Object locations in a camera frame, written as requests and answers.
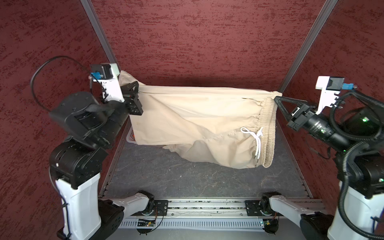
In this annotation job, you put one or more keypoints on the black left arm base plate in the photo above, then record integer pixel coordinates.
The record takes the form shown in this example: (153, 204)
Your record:
(159, 207)

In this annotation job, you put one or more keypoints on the right small circuit board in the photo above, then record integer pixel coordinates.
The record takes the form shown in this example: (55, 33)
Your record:
(271, 226)

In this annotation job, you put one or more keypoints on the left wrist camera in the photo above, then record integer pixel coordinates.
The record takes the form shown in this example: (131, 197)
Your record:
(106, 75)

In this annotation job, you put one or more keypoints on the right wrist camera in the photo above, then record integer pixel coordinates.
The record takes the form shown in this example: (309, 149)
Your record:
(330, 88)

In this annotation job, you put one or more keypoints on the beige drawstring shorts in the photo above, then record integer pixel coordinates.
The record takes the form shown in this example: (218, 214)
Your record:
(234, 128)

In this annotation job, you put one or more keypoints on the small circuit board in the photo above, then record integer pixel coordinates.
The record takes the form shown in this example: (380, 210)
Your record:
(271, 226)
(146, 223)

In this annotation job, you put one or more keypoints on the aluminium right corner post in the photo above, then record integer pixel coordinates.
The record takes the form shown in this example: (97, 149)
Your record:
(317, 26)

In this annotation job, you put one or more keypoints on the white plastic laundry basket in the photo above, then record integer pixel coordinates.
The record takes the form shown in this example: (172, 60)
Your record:
(131, 136)

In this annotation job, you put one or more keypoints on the aluminium front rail frame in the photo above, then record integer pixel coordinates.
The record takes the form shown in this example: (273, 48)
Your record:
(222, 208)

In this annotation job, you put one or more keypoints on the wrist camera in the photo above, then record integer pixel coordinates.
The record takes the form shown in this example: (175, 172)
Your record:
(330, 88)
(106, 75)

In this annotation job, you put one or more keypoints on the aluminium corner post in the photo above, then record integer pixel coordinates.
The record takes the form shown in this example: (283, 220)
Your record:
(96, 24)
(317, 26)

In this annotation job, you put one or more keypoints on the white slotted cable duct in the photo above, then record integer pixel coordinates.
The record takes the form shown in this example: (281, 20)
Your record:
(251, 225)

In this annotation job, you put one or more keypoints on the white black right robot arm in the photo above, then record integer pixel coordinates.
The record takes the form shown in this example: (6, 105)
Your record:
(355, 130)

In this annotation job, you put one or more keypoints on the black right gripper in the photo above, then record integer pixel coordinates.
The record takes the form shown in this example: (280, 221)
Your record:
(295, 120)

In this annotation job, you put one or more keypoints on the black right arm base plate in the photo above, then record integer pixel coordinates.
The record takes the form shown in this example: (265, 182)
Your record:
(253, 208)

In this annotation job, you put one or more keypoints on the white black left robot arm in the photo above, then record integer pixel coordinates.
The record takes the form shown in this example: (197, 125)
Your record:
(76, 164)

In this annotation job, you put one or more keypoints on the left small circuit board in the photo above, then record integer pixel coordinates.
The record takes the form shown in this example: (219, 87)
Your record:
(146, 223)

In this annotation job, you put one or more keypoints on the aluminium left corner post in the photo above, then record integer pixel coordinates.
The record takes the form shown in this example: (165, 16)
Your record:
(96, 24)

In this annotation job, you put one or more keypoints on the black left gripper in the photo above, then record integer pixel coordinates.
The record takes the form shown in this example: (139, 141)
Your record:
(131, 94)

